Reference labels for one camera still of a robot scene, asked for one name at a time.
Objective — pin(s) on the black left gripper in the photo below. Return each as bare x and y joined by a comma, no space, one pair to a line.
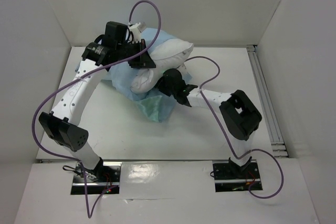
143,61

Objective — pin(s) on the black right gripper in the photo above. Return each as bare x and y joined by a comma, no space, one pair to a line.
163,84

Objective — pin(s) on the light blue pillowcase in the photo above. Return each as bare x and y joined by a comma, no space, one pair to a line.
155,105

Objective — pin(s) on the white pillow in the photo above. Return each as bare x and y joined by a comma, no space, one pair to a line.
169,55

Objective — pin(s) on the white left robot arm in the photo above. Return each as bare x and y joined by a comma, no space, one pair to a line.
120,43

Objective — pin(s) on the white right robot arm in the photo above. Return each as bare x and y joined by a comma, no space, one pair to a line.
237,116

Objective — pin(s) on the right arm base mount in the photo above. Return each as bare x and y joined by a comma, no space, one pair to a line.
226,180

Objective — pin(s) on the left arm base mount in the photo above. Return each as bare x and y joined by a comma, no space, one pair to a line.
108,181

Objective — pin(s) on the aluminium rail frame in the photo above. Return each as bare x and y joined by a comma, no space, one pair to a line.
276,139

